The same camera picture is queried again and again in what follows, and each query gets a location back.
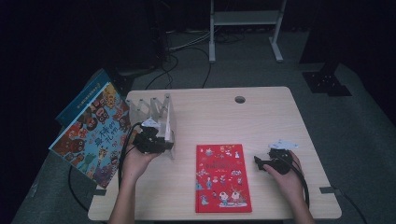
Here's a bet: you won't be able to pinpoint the person's left hand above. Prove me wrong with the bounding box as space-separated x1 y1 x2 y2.
120 146 161 188

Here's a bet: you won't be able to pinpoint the light grey floor cables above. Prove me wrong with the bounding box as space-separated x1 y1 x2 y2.
167 30 213 52

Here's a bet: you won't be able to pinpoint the black floor cable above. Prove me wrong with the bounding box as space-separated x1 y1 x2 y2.
67 165 91 213
144 54 180 91
183 46 213 90
334 186 370 224

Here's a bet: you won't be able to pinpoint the dark cabinet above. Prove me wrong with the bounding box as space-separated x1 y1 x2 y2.
102 0 166 75

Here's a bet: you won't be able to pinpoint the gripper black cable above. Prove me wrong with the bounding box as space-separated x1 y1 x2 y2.
118 121 143 191
279 154 311 210

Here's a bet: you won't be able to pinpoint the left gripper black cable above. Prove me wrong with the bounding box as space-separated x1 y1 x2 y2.
118 121 143 191

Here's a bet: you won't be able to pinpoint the black cable tangle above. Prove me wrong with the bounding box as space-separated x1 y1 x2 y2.
215 30 246 45

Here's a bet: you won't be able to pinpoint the white metal frame stand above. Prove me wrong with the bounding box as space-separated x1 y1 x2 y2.
208 0 288 64

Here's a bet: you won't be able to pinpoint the white expandable book rack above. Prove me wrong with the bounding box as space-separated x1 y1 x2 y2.
125 92 177 161

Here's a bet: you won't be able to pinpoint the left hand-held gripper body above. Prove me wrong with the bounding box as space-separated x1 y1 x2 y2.
134 118 165 155

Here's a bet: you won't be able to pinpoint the person's right hand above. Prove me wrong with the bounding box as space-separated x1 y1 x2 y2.
263 152 305 204

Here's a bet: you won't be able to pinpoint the red picture book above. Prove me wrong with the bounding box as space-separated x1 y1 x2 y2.
194 143 253 215

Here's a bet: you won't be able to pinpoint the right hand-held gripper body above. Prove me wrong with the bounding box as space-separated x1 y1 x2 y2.
264 139 299 175

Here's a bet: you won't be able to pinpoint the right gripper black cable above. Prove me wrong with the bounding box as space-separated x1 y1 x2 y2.
279 154 311 210

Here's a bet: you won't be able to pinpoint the black metal stand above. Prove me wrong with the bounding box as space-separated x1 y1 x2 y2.
106 64 138 98
299 0 353 98

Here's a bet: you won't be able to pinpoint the colourful animals picture book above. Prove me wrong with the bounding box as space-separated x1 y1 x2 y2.
49 81 140 190

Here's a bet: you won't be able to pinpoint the blue monster picture book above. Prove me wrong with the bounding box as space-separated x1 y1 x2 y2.
55 68 112 127

